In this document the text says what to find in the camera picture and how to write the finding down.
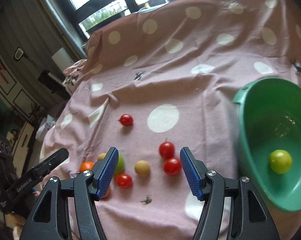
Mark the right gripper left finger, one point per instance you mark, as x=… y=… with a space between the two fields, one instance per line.
x=49 y=218

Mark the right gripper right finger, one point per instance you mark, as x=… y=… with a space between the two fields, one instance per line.
x=249 y=216

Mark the orange tangerine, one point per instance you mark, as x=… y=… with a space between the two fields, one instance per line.
x=108 y=193
x=88 y=165

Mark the green lime fruit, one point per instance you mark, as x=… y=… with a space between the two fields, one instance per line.
x=280 y=161

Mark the small red front tomato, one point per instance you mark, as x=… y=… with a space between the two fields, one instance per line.
x=124 y=181

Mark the left tan longan fruit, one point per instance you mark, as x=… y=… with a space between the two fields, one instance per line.
x=101 y=156

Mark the tan longan fruit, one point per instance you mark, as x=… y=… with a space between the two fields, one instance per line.
x=101 y=156
x=142 y=168

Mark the dried green stem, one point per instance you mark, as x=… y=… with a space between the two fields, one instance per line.
x=147 y=200

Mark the right tan longan fruit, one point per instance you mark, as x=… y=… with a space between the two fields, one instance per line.
x=142 y=168

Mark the green plastic bowl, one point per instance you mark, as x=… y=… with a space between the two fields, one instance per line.
x=269 y=119

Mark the black floor lamp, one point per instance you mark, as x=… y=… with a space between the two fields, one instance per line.
x=46 y=78

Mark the far red cherry tomato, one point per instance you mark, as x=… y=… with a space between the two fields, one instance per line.
x=126 y=120

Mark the pink polka dot cloth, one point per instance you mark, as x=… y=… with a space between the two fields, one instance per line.
x=175 y=70

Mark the black window frame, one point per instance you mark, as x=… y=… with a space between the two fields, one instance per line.
x=98 y=2

